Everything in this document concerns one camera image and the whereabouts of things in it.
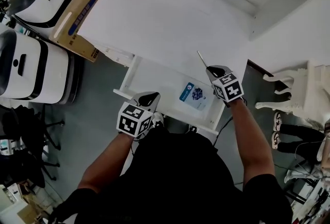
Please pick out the person's black clothing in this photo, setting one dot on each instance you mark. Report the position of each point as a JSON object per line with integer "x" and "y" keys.
{"x": 175, "y": 179}

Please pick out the person's left white shoe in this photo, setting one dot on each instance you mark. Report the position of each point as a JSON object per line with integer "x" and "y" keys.
{"x": 157, "y": 119}

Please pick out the ornate white vanity table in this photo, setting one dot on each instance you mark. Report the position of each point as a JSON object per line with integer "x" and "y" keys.
{"x": 306, "y": 94}

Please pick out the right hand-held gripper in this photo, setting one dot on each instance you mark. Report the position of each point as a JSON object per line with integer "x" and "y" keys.
{"x": 229, "y": 88}

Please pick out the brown cardboard box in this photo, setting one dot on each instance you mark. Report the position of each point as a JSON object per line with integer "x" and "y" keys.
{"x": 74, "y": 26}

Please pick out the black office chair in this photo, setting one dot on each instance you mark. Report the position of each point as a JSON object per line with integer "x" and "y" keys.
{"x": 20, "y": 168}
{"x": 23, "y": 125}

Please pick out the large white drawer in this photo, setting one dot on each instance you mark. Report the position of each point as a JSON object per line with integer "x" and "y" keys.
{"x": 157, "y": 83}

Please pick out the person's right forearm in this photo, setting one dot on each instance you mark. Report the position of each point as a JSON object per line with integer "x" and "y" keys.
{"x": 252, "y": 145}

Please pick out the person's right white shoe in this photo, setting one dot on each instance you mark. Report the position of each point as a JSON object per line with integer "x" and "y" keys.
{"x": 193, "y": 129}

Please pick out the person's left forearm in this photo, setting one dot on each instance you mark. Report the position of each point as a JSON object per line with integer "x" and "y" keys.
{"x": 105, "y": 163}

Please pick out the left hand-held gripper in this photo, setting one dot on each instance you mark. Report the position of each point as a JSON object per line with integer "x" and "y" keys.
{"x": 132, "y": 121}

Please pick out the thin wooden stick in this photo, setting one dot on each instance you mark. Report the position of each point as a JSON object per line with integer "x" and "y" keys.
{"x": 202, "y": 59}

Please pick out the white desk with hutch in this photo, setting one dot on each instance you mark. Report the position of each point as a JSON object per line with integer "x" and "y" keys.
{"x": 165, "y": 19}

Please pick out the clear plastic bag with label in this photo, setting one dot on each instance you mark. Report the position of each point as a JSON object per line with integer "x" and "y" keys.
{"x": 194, "y": 96}

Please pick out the person's white shoe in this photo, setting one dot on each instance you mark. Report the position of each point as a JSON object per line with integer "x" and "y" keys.
{"x": 157, "y": 119}
{"x": 193, "y": 129}

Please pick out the black metal rack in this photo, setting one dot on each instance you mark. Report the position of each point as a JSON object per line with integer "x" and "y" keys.
{"x": 304, "y": 192}

